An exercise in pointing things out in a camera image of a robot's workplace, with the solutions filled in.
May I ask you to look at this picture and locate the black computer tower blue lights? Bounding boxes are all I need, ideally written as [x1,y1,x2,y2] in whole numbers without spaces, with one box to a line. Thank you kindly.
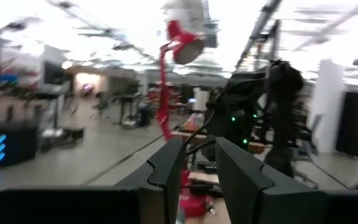
[0,123,40,169]

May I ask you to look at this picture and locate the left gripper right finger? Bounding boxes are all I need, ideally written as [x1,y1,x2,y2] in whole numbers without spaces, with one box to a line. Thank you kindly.
[215,137,358,224]

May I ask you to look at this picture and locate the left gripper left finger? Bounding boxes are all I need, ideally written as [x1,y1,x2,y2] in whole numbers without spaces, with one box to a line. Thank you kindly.
[0,138,186,224]

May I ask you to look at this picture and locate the black cabinet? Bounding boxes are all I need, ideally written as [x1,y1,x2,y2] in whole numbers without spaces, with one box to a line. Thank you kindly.
[335,91,358,157]

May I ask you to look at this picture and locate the red desk lamp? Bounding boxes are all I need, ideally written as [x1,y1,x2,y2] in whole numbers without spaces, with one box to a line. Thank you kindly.
[154,19,217,218]

